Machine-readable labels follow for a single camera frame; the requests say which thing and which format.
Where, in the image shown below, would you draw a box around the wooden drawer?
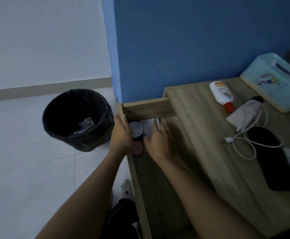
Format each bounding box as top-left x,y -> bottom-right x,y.
116,97 -> 210,239

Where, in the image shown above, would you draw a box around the white bottle red cap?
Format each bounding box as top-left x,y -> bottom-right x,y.
209,81 -> 236,114

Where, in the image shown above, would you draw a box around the teal tissue box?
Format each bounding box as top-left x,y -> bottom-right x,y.
240,52 -> 290,114

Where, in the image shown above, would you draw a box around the person's right polka-dot sock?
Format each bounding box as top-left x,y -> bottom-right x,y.
119,179 -> 135,202

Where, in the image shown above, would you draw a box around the person's right forearm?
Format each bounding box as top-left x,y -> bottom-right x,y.
157,156 -> 262,239

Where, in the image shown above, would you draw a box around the black smartphone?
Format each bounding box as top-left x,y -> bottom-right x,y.
247,126 -> 290,192

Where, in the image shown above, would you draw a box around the black trash bin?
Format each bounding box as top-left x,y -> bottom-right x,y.
42,89 -> 115,153

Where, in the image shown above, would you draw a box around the person's left forearm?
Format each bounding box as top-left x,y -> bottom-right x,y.
35,149 -> 128,239

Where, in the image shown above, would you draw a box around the purple round jar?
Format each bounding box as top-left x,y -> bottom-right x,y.
128,121 -> 144,141

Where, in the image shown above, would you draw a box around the white wet wipes pack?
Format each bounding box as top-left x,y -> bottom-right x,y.
139,118 -> 161,141

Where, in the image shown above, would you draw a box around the person's left hand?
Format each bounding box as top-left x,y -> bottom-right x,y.
109,114 -> 133,156

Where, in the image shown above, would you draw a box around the white charging cable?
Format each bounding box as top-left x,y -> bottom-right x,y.
224,101 -> 285,161

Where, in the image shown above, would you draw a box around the white tube black cap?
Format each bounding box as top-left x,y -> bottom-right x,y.
225,96 -> 265,132

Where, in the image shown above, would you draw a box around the person's right hand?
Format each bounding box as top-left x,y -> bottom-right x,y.
144,119 -> 173,165

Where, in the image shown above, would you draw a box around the white tissue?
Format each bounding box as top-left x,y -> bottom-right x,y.
73,118 -> 95,136

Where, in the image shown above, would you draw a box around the wooden nightstand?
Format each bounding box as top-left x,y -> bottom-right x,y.
162,77 -> 290,239

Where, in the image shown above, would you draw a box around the pink round jar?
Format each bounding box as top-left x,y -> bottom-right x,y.
131,140 -> 145,156

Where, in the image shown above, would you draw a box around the person's black trousers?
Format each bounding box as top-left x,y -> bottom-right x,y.
99,198 -> 142,239

